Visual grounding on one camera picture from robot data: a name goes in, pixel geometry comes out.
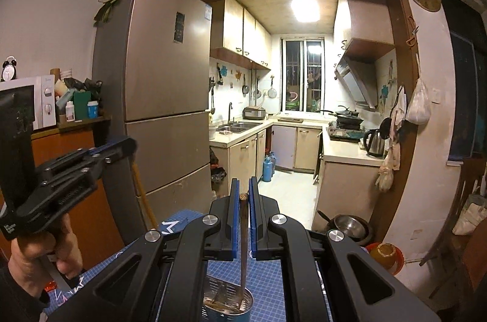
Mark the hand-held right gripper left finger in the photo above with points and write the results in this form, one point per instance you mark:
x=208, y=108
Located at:
x=235, y=207

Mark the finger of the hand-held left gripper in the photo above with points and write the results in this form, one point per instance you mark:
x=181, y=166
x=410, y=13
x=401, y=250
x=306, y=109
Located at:
x=118, y=146
x=76, y=175

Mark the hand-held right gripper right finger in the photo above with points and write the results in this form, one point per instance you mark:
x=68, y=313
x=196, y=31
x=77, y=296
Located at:
x=253, y=207

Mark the wooden chopstick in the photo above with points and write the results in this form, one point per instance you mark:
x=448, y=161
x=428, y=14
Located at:
x=243, y=249

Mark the blue metal utensil holder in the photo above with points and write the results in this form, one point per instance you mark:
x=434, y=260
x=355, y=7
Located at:
x=232, y=314

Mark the person's left forearm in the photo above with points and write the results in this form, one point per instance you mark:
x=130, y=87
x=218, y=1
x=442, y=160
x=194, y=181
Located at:
x=15, y=301

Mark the person's left hand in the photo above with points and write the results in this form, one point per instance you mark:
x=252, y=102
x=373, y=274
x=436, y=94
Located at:
x=30, y=257

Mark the blue gas cylinder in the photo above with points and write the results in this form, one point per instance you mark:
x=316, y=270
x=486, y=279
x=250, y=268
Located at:
x=269, y=167

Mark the blue label jar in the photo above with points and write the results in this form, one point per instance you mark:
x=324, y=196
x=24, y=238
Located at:
x=93, y=110

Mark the sink counter cabinet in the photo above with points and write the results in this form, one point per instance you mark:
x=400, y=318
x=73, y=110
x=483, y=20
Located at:
x=239, y=162

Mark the orange wooden cabinet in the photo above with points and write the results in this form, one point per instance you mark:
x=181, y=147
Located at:
x=95, y=223

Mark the green box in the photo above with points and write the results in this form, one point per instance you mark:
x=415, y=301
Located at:
x=81, y=107

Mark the white pill bottle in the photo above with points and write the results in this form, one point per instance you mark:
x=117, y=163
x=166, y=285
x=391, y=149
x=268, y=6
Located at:
x=70, y=112

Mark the white microwave oven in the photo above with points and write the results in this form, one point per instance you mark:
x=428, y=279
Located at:
x=45, y=101

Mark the black plastic bag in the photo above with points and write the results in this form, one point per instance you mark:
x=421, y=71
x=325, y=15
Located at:
x=85, y=85

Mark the steel kitchen sink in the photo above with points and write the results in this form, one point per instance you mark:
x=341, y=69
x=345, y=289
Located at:
x=237, y=127

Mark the brown refrigerator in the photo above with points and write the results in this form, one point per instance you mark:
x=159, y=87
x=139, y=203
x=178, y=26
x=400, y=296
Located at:
x=163, y=78

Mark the black alarm clock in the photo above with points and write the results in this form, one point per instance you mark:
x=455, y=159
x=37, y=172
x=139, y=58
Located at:
x=8, y=71

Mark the blue checked star tablecloth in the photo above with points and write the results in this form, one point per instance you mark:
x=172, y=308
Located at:
x=270, y=291

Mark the white cup stack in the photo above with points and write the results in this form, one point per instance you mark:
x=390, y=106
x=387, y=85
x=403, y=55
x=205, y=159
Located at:
x=64, y=78

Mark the black faucet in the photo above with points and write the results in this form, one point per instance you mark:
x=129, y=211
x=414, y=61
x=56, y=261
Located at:
x=230, y=112

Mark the stove counter cabinet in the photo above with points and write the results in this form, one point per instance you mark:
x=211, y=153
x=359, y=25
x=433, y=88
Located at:
x=346, y=185

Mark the steel bowl stack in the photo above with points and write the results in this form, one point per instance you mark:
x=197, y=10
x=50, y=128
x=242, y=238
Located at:
x=348, y=226

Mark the hanging round strainer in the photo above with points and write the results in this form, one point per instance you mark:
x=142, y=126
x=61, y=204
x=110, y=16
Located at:
x=272, y=91

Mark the gas stove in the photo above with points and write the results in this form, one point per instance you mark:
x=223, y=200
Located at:
x=344, y=133

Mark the black wok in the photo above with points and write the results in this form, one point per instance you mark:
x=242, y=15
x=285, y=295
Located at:
x=348, y=116

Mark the dark green cloth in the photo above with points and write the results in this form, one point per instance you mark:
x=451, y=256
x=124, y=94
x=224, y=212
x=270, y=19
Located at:
x=106, y=11

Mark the steel electric kettle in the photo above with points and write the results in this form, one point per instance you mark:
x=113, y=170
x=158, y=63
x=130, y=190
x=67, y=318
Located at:
x=374, y=145

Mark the kitchen window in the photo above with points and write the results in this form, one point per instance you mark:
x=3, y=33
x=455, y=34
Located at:
x=302, y=78

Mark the orange yellow bowl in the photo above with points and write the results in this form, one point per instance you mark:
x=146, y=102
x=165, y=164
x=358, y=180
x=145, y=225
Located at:
x=386, y=255

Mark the hanging cloth bags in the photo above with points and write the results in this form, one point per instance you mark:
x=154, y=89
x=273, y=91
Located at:
x=393, y=150

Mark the steel range hood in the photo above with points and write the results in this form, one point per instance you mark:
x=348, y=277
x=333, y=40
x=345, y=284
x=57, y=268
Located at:
x=357, y=78

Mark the upper kitchen cabinets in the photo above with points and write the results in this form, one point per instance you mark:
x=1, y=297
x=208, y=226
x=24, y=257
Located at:
x=239, y=32

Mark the white hanging plastic bag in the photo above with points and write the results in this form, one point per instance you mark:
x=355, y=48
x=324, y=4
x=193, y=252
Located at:
x=418, y=105

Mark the ceiling light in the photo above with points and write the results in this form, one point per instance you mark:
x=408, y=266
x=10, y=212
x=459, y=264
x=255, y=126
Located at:
x=305, y=9

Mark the wooden chair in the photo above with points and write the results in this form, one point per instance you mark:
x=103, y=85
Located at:
x=466, y=173

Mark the white tote bag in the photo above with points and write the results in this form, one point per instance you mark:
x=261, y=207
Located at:
x=470, y=217

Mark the dark room window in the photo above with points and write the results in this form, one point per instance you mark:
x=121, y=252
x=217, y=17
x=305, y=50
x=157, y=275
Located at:
x=462, y=78

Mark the white wall switch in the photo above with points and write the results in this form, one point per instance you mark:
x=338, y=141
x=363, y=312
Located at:
x=436, y=96

